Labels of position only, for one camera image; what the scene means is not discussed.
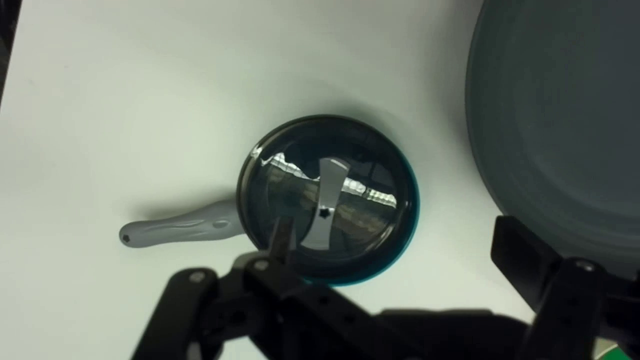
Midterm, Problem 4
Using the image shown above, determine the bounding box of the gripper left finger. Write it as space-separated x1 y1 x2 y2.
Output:
131 217 387 360

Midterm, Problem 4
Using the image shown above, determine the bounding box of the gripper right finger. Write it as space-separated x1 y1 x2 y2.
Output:
491 215 640 360

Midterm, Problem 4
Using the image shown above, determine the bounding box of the large dark grey pot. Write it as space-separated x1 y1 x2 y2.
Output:
464 0 640 282

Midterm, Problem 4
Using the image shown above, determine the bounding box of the blue pan with grey handle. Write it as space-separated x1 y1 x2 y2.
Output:
119 114 421 287

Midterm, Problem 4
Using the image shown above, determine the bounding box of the glass lid with silver handle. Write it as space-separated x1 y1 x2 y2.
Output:
237 116 416 281

